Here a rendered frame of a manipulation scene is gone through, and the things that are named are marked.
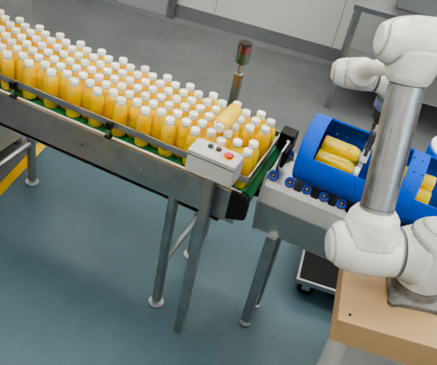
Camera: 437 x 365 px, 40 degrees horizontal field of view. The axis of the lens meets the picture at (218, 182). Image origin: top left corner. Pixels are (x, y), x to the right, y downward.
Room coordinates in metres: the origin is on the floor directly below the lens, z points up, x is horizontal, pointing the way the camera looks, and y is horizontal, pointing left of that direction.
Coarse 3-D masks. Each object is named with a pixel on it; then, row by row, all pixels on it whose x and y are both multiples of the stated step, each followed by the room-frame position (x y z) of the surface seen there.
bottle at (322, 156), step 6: (324, 150) 2.02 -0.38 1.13; (318, 156) 1.98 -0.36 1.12; (324, 156) 1.98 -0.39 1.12; (330, 156) 1.98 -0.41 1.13; (336, 156) 1.99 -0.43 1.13; (324, 162) 1.97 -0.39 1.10; (330, 162) 1.97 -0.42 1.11; (336, 162) 1.97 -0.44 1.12; (342, 162) 1.97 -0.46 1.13; (348, 162) 1.97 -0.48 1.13; (342, 168) 1.95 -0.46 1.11; (348, 168) 1.95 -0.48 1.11; (354, 168) 1.96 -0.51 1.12
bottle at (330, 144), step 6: (330, 138) 2.05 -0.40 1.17; (336, 138) 2.06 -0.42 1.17; (324, 144) 2.03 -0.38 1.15; (330, 144) 2.03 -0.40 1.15; (336, 144) 2.03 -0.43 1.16; (342, 144) 2.03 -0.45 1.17; (348, 144) 2.04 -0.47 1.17; (330, 150) 2.02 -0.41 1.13; (336, 150) 2.02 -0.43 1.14; (342, 150) 2.01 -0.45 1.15; (348, 150) 2.01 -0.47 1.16; (354, 150) 2.02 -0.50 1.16; (342, 156) 2.01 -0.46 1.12; (348, 156) 2.00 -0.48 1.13; (354, 156) 2.00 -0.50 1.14
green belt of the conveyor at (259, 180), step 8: (16, 88) 2.31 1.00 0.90; (40, 104) 2.23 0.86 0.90; (64, 112) 2.21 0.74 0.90; (80, 120) 2.17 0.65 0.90; (96, 128) 2.14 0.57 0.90; (104, 128) 2.15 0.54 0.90; (152, 152) 2.06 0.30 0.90; (272, 152) 2.26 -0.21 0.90; (176, 160) 2.04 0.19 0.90; (272, 160) 2.21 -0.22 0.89; (264, 168) 2.13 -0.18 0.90; (256, 176) 2.06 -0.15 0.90; (264, 176) 2.09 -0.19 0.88; (248, 184) 1.99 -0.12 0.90; (256, 184) 2.01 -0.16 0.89; (248, 192) 1.94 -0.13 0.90; (256, 192) 2.00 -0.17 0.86
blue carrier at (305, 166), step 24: (312, 120) 2.06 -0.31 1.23; (336, 120) 2.13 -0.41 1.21; (312, 144) 1.96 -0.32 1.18; (360, 144) 2.15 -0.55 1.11; (312, 168) 1.92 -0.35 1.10; (336, 168) 1.91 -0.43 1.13; (408, 168) 1.89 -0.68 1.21; (432, 168) 2.06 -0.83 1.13; (336, 192) 1.91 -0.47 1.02; (360, 192) 1.87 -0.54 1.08; (408, 192) 1.83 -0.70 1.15; (432, 192) 2.04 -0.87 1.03; (408, 216) 1.82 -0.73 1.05; (432, 216) 1.79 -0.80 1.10
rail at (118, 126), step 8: (8, 80) 2.26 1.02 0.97; (16, 80) 2.25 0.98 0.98; (24, 88) 2.23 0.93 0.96; (32, 88) 2.22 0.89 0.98; (40, 96) 2.21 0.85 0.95; (48, 96) 2.20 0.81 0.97; (64, 104) 2.17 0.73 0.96; (72, 104) 2.16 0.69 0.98; (80, 112) 2.15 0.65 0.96; (88, 112) 2.14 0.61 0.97; (96, 120) 2.13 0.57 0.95; (104, 120) 2.12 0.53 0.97; (112, 120) 2.11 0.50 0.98; (120, 128) 2.09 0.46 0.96; (128, 128) 2.08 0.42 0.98; (136, 136) 2.07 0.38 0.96; (144, 136) 2.06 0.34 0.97; (160, 144) 2.04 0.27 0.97; (168, 144) 2.03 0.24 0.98; (176, 152) 2.02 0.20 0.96; (184, 152) 2.01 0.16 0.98; (240, 176) 1.93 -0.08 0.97
